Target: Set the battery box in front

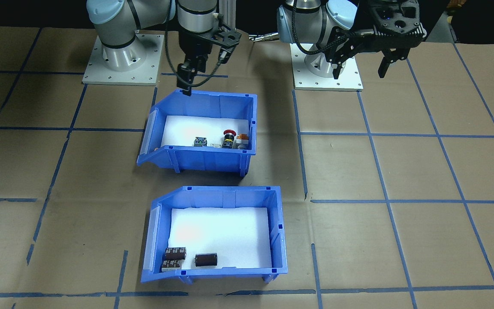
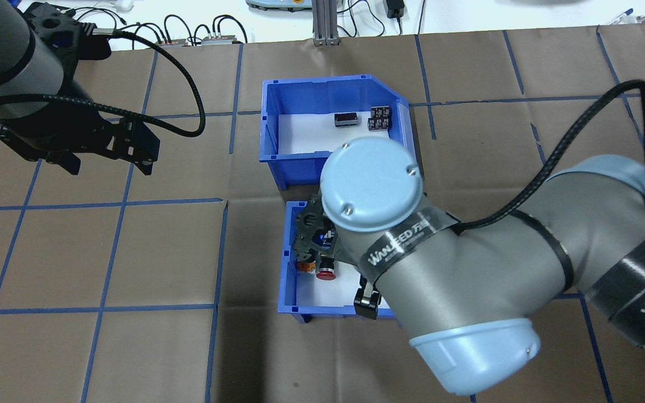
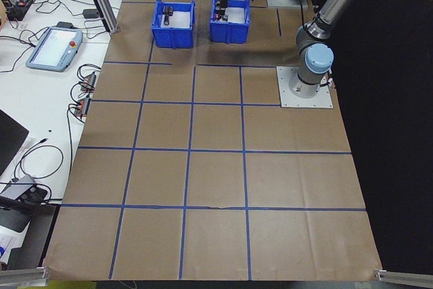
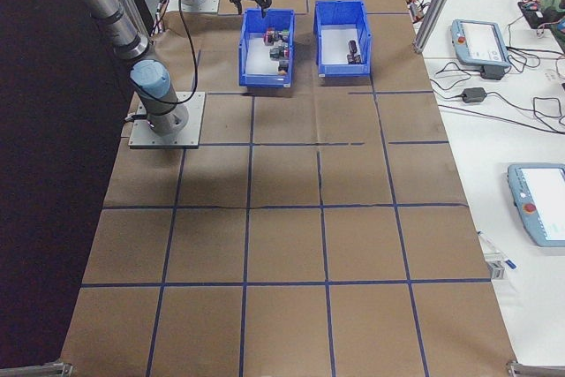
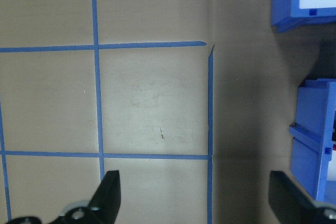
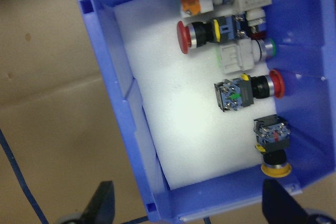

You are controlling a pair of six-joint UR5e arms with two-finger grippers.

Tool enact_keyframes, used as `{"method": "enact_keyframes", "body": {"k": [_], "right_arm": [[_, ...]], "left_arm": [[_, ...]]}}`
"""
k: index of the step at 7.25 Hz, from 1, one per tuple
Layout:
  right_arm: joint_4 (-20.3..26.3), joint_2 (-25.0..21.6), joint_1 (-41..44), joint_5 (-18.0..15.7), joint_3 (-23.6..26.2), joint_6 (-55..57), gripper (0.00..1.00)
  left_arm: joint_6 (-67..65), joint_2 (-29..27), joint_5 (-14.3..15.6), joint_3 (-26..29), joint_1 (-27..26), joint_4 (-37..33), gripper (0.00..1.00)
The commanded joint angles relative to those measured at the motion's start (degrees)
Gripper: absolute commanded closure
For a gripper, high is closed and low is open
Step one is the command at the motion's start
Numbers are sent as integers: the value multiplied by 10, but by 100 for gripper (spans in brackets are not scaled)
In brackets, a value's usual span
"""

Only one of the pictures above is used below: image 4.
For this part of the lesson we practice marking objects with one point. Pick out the black electronics box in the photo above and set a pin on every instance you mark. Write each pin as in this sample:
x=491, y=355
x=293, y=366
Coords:
x=532, y=12

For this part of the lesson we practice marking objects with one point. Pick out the black frame cover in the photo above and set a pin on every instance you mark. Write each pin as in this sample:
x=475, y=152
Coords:
x=44, y=174

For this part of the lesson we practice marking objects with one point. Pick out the red mushroom push button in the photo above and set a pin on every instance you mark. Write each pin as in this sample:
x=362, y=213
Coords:
x=269, y=35

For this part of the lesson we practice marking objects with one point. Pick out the black blue contact block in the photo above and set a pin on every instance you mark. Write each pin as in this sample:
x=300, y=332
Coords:
x=276, y=51

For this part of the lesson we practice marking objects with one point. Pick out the red white switch part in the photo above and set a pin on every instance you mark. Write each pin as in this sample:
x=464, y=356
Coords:
x=285, y=52

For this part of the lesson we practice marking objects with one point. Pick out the black yellow switch part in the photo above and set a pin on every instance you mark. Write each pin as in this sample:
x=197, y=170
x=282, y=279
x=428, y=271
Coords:
x=282, y=67

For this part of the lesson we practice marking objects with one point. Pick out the grey metal frame bar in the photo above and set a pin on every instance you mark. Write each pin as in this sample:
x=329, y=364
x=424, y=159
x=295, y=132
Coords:
x=130, y=6

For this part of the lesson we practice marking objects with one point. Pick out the blue bin with capacitors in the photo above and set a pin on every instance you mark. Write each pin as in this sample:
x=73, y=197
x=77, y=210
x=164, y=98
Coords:
x=342, y=70

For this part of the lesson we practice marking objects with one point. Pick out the white foam bin liner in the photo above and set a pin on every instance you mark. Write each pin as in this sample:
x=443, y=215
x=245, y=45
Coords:
x=258, y=57
x=333, y=46

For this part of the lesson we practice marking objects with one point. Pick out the grey blue teach pendant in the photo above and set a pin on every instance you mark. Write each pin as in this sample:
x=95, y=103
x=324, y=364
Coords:
x=479, y=41
x=538, y=200

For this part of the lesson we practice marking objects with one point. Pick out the small grey box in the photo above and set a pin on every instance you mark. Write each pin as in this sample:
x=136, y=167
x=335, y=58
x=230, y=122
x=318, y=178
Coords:
x=496, y=269

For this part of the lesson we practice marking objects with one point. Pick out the aluminium profile post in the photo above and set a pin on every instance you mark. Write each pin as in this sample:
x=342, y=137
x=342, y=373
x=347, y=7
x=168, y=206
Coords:
x=434, y=6

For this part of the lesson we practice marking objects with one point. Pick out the black power adapter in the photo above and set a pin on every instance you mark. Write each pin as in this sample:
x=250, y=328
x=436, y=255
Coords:
x=474, y=95
x=493, y=73

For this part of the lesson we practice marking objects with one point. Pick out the clear pen with blue cap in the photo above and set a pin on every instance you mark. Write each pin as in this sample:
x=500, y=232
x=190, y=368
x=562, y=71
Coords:
x=494, y=250

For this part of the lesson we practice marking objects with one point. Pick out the blue bin with push buttons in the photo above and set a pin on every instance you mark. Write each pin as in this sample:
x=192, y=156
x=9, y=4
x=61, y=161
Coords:
x=265, y=81

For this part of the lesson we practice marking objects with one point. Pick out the metal corner bracket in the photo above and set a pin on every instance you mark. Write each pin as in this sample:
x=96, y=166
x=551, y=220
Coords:
x=534, y=369
x=48, y=369

